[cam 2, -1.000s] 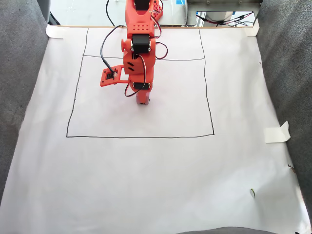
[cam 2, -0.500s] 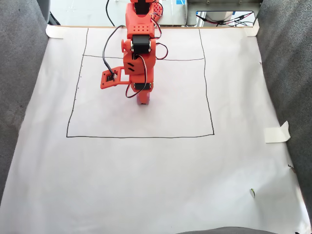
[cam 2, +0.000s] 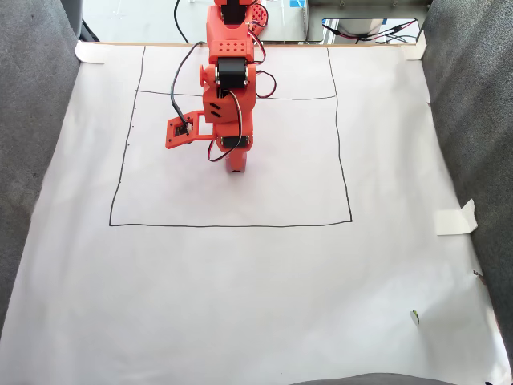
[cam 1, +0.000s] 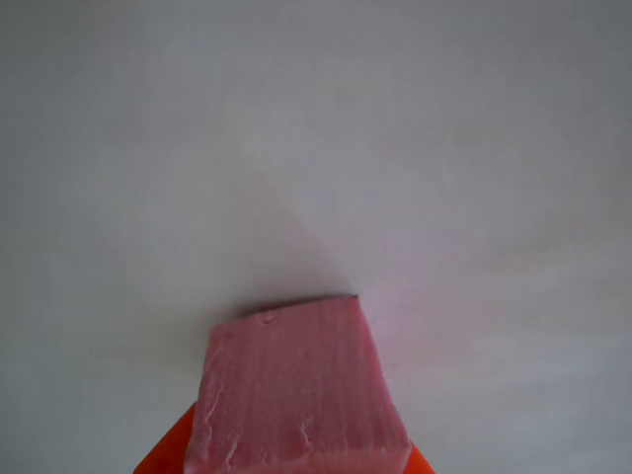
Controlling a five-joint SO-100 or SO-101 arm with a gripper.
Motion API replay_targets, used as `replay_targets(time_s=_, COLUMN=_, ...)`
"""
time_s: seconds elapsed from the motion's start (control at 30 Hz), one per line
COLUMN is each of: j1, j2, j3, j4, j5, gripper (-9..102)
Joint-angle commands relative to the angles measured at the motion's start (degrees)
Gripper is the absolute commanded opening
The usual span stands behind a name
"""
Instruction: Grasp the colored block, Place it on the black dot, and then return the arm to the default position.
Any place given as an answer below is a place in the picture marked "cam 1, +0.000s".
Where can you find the pink foam block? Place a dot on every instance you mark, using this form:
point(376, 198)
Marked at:
point(296, 385)

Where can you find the white paper sheet with lines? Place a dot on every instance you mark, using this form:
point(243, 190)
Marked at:
point(148, 148)

